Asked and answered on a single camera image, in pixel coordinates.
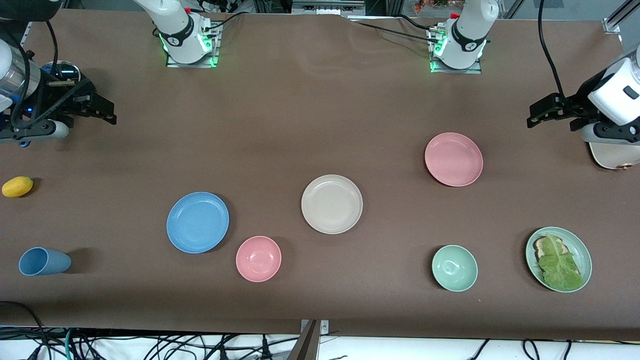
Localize grey metal frame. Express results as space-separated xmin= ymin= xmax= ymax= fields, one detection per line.
xmin=291 ymin=0 xmax=367 ymax=19

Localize blue plastic cup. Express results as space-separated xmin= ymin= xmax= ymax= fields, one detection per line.
xmin=18 ymin=247 xmax=72 ymax=277

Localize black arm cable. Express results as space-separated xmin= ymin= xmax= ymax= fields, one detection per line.
xmin=9 ymin=21 xmax=34 ymax=126
xmin=537 ymin=0 xmax=567 ymax=98
xmin=45 ymin=19 xmax=60 ymax=77

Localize round blue-rimmed glass lid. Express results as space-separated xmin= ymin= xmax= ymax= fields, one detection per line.
xmin=40 ymin=60 xmax=81 ymax=84

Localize small green bowl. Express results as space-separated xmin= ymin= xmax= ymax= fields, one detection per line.
xmin=431 ymin=244 xmax=479 ymax=292

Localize beige rounded board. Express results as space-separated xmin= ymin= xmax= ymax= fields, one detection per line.
xmin=588 ymin=141 xmax=640 ymax=170

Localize blue shallow plate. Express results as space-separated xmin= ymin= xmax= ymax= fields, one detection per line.
xmin=166 ymin=191 xmax=230 ymax=254

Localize green shallow plate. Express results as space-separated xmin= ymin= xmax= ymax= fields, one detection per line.
xmin=525 ymin=226 xmax=593 ymax=294

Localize yellow lemon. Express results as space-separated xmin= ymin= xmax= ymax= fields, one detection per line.
xmin=1 ymin=176 xmax=34 ymax=198

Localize toast bread slice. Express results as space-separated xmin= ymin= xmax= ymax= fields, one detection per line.
xmin=533 ymin=236 xmax=554 ymax=261

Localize small pink bowl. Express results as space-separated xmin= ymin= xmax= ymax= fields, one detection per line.
xmin=235 ymin=235 xmax=282 ymax=283

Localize black base cable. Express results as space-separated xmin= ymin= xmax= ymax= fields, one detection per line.
xmin=202 ymin=10 xmax=257 ymax=39
xmin=395 ymin=14 xmax=437 ymax=31
xmin=356 ymin=21 xmax=435 ymax=43

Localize green lettuce leaf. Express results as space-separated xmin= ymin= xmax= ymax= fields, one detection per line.
xmin=537 ymin=233 xmax=584 ymax=292

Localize aluminium frame profile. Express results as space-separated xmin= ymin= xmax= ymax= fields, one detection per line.
xmin=602 ymin=0 xmax=640 ymax=35

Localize colourful background items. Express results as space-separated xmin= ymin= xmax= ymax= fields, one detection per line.
xmin=412 ymin=0 xmax=454 ymax=15

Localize dark camera stand post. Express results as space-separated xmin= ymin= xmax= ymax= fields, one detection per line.
xmin=285 ymin=320 xmax=320 ymax=360

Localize pink shallow plate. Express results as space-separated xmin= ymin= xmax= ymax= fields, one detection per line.
xmin=424 ymin=132 xmax=484 ymax=188

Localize small metal bracket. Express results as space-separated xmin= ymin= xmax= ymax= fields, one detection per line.
xmin=300 ymin=319 xmax=330 ymax=335

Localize beige shallow plate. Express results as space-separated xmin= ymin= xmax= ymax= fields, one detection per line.
xmin=301 ymin=174 xmax=364 ymax=235

